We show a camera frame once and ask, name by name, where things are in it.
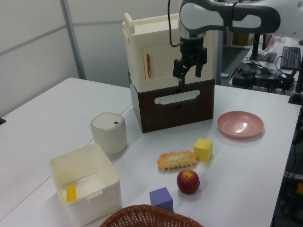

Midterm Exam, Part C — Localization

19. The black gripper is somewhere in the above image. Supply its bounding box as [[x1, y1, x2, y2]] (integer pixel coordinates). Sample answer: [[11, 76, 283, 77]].
[[173, 35, 207, 87]]

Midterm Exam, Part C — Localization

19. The purple cube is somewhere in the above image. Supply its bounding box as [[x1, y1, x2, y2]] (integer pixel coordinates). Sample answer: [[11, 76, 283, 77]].
[[149, 187, 174, 212]]

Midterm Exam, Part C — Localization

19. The pink plate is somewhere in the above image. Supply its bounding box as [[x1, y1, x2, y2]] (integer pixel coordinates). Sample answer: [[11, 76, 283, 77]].
[[216, 111, 265, 139]]

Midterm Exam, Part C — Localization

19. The yellow cube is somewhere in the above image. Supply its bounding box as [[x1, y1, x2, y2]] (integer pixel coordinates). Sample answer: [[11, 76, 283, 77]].
[[193, 138, 213, 163]]

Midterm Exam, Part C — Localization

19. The cream toy cabinet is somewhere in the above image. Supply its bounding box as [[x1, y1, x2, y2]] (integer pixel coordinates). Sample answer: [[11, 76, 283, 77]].
[[122, 13, 215, 92]]

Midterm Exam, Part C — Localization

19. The dark brown drawer box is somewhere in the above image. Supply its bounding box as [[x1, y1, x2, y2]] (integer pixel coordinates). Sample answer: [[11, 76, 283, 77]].
[[129, 78, 215, 134]]

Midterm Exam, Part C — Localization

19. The black equipment box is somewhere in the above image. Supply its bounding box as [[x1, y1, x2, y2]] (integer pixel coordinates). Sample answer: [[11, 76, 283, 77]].
[[232, 63, 258, 88]]

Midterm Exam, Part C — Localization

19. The black monitor stand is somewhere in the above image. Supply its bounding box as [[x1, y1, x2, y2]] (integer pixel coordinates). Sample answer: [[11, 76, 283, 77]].
[[249, 33, 277, 62]]

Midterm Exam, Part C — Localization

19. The long toy bread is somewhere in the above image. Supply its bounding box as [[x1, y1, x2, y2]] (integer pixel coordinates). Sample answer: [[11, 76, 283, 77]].
[[157, 150, 198, 171]]

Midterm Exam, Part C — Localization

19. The black keyboard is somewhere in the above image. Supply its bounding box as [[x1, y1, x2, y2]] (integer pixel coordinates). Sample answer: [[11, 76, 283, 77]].
[[280, 46, 301, 70]]

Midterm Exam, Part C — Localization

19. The white lidded bin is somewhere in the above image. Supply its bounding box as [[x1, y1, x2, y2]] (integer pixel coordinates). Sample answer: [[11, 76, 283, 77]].
[[89, 113, 128, 156]]

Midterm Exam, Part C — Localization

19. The black clamp pole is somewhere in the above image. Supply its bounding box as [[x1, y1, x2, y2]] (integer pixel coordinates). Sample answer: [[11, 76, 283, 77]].
[[287, 67, 303, 104]]

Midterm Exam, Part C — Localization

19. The red apple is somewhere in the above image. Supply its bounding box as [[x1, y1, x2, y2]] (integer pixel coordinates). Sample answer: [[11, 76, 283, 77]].
[[176, 169, 201, 195]]

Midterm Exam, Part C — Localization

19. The brown wicker basket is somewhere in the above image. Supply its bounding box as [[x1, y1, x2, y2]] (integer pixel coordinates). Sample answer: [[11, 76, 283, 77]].
[[98, 204, 204, 227]]

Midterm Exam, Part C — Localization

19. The cream plastic container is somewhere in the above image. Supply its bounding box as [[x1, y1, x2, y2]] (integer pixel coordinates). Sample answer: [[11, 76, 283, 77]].
[[49, 143, 122, 226]]

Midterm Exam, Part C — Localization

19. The yellow banana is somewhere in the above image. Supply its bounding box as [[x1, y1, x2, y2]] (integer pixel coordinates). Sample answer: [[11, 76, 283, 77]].
[[66, 183, 78, 203]]

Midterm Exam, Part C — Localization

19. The white drawer handle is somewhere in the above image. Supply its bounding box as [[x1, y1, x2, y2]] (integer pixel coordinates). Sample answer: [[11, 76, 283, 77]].
[[154, 89, 201, 105]]

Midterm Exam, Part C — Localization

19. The copper cabinet door handle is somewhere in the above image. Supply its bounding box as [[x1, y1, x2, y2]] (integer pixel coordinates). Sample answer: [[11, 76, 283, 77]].
[[145, 53, 152, 78]]

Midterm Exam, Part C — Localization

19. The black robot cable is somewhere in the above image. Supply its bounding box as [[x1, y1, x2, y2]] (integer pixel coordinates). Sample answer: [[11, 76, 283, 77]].
[[167, 0, 184, 48]]

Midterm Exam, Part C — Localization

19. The grey partition post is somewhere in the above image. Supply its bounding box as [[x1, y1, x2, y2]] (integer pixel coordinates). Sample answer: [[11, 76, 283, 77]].
[[62, 0, 86, 80]]

